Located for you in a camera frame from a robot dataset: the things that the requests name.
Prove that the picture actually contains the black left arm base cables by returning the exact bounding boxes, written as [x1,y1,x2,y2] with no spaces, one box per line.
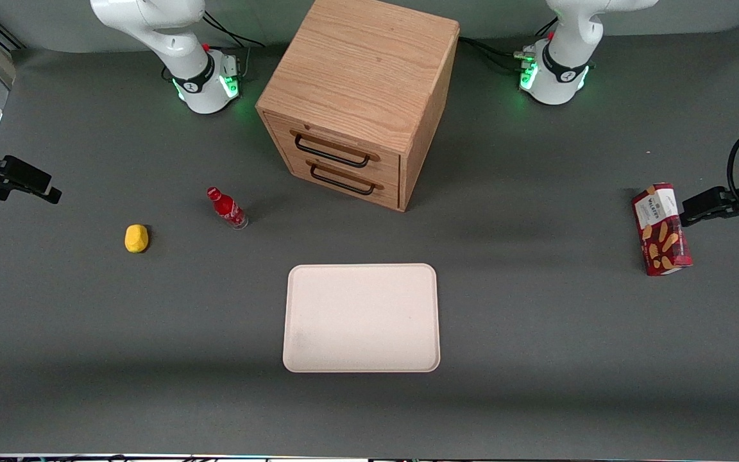
[458,18,559,73]

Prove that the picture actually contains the yellow toy lemon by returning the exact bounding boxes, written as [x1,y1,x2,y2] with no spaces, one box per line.
[124,224,149,253]

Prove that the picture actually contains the red cookie box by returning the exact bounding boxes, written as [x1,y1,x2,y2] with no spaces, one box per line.
[631,183,693,277]

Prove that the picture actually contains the black arm base cables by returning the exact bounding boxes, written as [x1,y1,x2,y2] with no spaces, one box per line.
[458,18,559,73]
[200,10,268,49]

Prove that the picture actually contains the red coke bottle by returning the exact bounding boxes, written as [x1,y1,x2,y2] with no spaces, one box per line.
[207,187,249,230]

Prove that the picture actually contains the wooden drawer cabinet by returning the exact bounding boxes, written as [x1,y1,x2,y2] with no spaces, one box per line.
[255,0,461,212]

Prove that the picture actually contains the black metal drawer handle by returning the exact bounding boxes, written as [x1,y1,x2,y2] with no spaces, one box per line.
[306,160,384,196]
[290,129,381,169]

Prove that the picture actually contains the cream plastic tray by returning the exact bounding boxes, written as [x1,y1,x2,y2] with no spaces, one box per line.
[282,263,441,373]

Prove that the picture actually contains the black right arm base cables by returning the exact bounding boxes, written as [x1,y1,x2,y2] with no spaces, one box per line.
[200,10,268,49]

